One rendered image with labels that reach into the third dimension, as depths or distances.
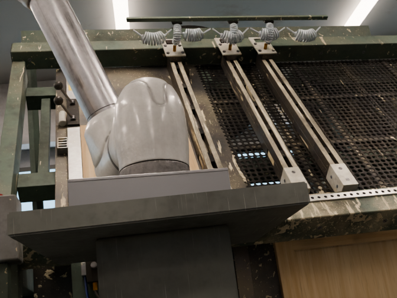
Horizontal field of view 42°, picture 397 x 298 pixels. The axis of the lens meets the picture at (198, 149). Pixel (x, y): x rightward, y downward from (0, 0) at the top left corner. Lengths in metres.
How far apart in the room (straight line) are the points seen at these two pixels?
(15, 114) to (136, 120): 1.23
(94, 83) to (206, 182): 0.51
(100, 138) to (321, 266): 1.13
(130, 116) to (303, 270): 1.16
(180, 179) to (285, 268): 1.14
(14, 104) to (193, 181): 1.49
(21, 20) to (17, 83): 2.40
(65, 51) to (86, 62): 0.06
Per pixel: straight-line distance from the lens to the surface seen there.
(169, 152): 1.08
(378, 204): 1.99
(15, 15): 4.81
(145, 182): 0.96
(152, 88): 1.15
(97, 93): 1.35
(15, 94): 2.42
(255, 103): 2.36
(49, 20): 1.46
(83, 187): 0.97
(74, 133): 2.15
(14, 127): 2.20
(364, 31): 3.68
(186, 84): 2.44
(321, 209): 1.89
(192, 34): 2.66
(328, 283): 2.11
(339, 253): 2.14
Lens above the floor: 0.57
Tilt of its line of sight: 17 degrees up
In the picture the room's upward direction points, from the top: 8 degrees counter-clockwise
